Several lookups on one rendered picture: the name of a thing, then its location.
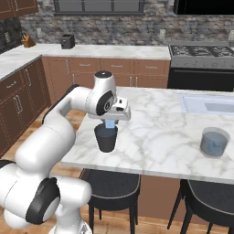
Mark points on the brown wall cupboard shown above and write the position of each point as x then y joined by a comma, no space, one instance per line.
18,7

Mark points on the black range hood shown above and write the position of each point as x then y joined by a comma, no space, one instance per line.
204,6

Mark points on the pale blue ice cube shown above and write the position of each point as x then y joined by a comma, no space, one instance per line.
214,146
109,123

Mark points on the black round stool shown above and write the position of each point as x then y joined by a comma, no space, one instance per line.
114,189
213,201

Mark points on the dark glass of water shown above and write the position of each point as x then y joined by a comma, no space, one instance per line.
106,140

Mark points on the dark framed window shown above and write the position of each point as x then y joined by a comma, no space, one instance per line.
97,6

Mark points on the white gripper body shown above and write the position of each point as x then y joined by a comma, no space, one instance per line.
122,115

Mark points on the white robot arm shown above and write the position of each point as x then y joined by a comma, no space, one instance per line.
45,143

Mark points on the white wall outlet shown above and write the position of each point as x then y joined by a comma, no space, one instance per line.
39,32
7,37
162,33
231,35

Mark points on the grey transparent ice bowl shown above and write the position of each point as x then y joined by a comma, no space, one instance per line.
206,145

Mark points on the dark brown base cupboards run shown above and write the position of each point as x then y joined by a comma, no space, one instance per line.
18,100

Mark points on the black toaster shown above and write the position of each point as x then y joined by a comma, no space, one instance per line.
67,41

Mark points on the wooden knife block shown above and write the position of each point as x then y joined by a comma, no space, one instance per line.
28,41

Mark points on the black stove with oven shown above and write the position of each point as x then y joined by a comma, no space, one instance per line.
199,70

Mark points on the white sink basin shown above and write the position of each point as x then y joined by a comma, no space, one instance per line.
210,104

